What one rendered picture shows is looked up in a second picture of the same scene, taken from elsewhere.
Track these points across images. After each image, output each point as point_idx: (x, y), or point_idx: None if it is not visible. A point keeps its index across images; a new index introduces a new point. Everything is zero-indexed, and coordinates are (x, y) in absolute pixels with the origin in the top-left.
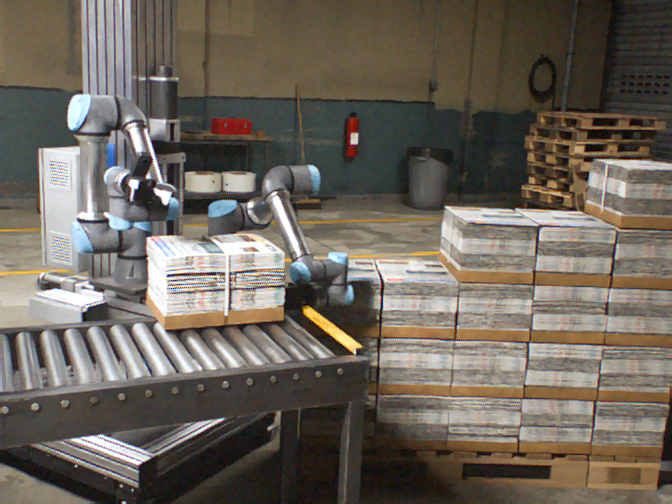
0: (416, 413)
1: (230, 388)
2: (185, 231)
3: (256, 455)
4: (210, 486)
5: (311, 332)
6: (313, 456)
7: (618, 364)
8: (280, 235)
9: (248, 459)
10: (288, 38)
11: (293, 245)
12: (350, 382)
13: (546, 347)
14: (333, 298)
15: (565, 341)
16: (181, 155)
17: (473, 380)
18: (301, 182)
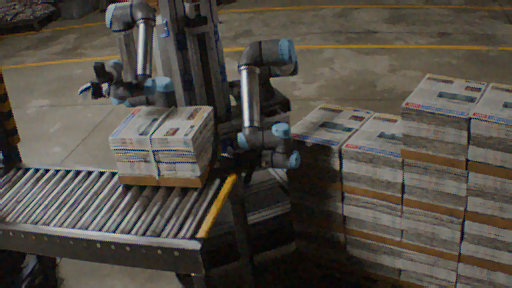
0: (375, 254)
1: (103, 248)
2: (422, 12)
3: (290, 247)
4: (239, 265)
5: (291, 178)
6: (304, 265)
7: None
8: (490, 21)
9: (282, 249)
10: None
11: (243, 116)
12: (187, 261)
13: (478, 226)
14: (276, 163)
15: (494, 224)
16: (208, 25)
17: (418, 240)
18: (269, 56)
